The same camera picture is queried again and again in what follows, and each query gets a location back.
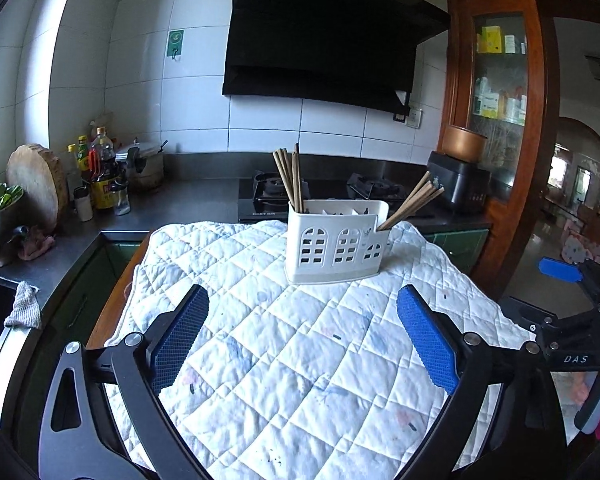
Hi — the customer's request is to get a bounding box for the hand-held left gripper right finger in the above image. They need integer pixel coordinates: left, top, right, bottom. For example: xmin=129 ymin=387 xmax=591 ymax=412
xmin=394 ymin=284 xmax=569 ymax=480

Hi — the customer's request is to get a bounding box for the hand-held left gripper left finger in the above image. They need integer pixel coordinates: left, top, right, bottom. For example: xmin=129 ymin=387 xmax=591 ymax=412
xmin=40 ymin=284 xmax=214 ymax=480

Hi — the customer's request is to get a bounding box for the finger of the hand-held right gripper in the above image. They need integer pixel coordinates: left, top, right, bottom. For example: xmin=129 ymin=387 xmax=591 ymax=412
xmin=538 ymin=257 xmax=589 ymax=282
xmin=499 ymin=296 xmax=562 ymax=334

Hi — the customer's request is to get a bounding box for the white plastic utensil holder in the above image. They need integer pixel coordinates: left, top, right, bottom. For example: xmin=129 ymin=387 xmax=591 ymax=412
xmin=285 ymin=200 xmax=390 ymax=285

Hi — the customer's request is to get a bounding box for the long wooden chopstick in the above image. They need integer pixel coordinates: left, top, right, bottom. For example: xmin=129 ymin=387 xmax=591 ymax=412
xmin=377 ymin=171 xmax=433 ymax=231
xmin=386 ymin=179 xmax=441 ymax=229
xmin=392 ymin=186 xmax=446 ymax=226

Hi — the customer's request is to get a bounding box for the pink cartoon cat cushion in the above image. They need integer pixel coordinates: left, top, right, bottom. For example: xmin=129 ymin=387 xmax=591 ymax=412
xmin=559 ymin=219 xmax=600 ymax=267

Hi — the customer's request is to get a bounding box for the wooden glass door cabinet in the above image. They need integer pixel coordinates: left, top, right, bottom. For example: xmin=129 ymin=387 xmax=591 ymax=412
xmin=437 ymin=0 xmax=562 ymax=302

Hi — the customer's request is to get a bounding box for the white quilted cloth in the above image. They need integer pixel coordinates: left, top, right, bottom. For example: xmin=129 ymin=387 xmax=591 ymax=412
xmin=102 ymin=220 xmax=588 ymax=480

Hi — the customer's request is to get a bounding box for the black kitchen appliance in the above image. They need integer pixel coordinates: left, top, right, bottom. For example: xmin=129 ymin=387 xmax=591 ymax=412
xmin=426 ymin=150 xmax=491 ymax=214

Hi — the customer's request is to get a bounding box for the small glass jar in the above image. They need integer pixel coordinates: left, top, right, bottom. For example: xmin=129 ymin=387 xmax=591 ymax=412
xmin=112 ymin=179 xmax=131 ymax=216

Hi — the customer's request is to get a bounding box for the copper coloured pot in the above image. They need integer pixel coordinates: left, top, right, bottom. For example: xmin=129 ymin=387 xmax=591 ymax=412
xmin=442 ymin=125 xmax=489 ymax=164

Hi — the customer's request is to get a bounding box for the grey dish rag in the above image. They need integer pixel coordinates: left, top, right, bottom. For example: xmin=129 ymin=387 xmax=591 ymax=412
xmin=3 ymin=280 xmax=42 ymax=330

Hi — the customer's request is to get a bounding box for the pink crumpled cloth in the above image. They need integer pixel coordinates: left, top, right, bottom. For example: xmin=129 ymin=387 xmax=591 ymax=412
xmin=19 ymin=226 xmax=57 ymax=262

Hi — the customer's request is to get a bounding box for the black gas stove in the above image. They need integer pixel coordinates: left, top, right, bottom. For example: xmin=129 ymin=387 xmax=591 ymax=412
xmin=237 ymin=172 xmax=437 ymax=224

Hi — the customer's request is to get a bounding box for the steel cooking pot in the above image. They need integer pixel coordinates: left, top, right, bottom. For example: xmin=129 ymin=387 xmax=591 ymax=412
xmin=114 ymin=137 xmax=169 ymax=192

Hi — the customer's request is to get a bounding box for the yellow capped oil bottle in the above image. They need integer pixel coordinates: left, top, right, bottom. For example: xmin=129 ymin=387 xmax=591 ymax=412
xmin=76 ymin=135 xmax=91 ymax=187

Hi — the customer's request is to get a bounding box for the round wooden cutting board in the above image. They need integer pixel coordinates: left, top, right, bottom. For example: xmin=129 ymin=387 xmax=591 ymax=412
xmin=5 ymin=143 xmax=62 ymax=232

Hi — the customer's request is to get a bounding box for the yellow box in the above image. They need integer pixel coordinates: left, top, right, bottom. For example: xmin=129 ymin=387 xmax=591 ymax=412
xmin=477 ymin=25 xmax=504 ymax=54

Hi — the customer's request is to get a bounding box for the black range hood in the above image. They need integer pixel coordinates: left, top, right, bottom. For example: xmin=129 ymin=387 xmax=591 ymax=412
xmin=222 ymin=0 xmax=451 ymax=114

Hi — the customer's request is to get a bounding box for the wall socket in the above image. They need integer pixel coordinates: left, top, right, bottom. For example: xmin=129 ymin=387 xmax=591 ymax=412
xmin=392 ymin=107 xmax=424 ymax=129

